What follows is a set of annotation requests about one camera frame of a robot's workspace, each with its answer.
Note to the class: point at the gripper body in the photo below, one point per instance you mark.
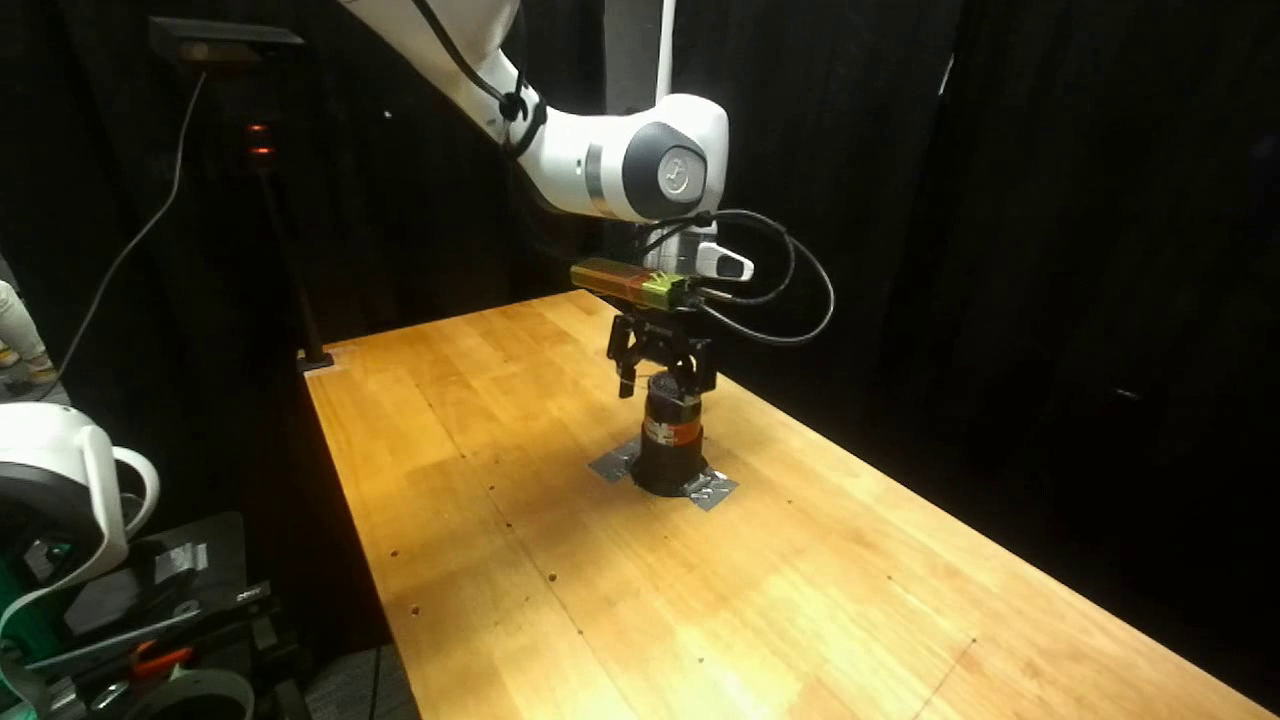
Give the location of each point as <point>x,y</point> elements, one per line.
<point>660,328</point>

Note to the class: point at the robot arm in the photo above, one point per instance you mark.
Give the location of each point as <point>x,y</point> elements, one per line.
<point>600,160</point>

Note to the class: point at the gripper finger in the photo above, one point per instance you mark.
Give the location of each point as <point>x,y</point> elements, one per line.
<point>700,368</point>
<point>624,365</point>

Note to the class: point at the black cup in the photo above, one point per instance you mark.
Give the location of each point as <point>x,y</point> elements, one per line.
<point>668,465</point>

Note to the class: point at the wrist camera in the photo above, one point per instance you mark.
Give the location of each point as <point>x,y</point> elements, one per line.
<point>625,282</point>

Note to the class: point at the black equipment case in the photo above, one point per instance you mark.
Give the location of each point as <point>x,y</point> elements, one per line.
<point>150,590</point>

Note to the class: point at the white pole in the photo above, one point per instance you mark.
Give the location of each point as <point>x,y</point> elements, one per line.
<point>665,50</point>

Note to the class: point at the person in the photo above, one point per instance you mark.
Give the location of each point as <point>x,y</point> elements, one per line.
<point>18,330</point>

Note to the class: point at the white headset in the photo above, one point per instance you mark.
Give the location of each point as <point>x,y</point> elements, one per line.
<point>60,460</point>

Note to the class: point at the camera on mount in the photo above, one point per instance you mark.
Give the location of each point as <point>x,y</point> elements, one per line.
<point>225,40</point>

